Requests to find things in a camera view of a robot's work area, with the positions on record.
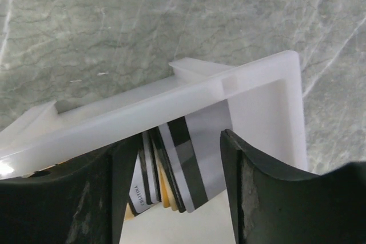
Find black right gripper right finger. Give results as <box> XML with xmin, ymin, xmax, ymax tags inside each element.
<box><xmin>220</xmin><ymin>130</ymin><xmax>365</xmax><ymax>243</ymax></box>

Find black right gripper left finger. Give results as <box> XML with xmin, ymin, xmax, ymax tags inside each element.
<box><xmin>1</xmin><ymin>135</ymin><xmax>142</xmax><ymax>243</ymax></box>

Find white card tray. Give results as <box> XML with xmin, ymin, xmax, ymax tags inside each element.
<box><xmin>1</xmin><ymin>51</ymin><xmax>307</xmax><ymax>243</ymax></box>

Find white lettered card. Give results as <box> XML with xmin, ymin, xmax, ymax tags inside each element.
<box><xmin>129</xmin><ymin>156</ymin><xmax>148</xmax><ymax>214</ymax></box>

